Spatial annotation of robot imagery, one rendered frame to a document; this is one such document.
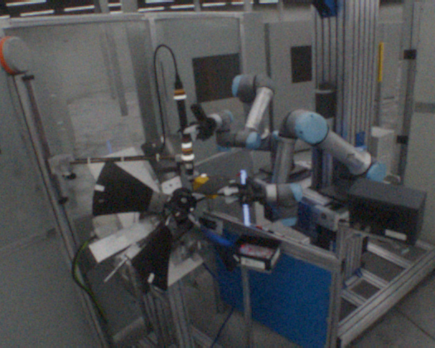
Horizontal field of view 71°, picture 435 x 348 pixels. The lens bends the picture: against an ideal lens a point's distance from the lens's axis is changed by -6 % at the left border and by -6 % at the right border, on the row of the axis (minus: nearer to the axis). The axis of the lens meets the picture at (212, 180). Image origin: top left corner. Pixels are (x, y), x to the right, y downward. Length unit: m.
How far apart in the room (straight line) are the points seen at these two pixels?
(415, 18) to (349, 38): 0.96
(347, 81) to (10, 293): 2.09
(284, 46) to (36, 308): 4.52
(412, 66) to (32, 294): 2.85
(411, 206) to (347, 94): 0.78
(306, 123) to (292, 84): 4.01
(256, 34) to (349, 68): 2.70
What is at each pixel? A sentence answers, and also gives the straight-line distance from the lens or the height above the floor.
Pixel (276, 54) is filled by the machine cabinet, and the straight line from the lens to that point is 5.10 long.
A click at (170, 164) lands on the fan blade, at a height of 1.33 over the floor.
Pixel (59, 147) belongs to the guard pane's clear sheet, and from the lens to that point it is 1.85.
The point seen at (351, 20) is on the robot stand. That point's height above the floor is 1.87.
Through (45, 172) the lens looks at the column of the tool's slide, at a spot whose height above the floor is 1.35.
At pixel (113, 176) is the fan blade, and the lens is 1.29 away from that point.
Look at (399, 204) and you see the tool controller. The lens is 1.27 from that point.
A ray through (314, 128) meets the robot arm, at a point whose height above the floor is 1.46.
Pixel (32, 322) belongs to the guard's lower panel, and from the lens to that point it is 2.14.
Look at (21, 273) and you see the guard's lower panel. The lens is 1.97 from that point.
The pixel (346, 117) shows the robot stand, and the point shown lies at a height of 1.39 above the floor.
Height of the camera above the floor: 1.79
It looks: 22 degrees down
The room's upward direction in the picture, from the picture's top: 7 degrees counter-clockwise
